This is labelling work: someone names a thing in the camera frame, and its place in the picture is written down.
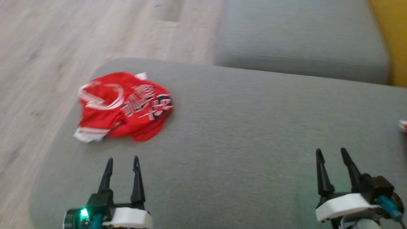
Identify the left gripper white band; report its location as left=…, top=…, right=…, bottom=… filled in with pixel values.
left=87, top=156, right=153, bottom=229

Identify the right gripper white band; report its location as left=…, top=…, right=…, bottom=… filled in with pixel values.
left=315, top=147, right=395, bottom=223

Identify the red and white sports jersey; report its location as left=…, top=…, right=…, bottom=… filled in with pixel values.
left=73, top=72, right=174, bottom=143

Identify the red garment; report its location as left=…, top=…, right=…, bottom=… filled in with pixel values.
left=398, top=120, right=407, bottom=141

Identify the large grey fabric sofa seat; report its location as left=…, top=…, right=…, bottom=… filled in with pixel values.
left=29, top=57, right=407, bottom=229

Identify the grey fabric sofa seat cushion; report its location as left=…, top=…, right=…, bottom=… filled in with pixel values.
left=215, top=0, right=391, bottom=86

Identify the short yellow sofa back cushion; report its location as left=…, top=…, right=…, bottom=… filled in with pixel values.
left=368, top=0, right=407, bottom=88

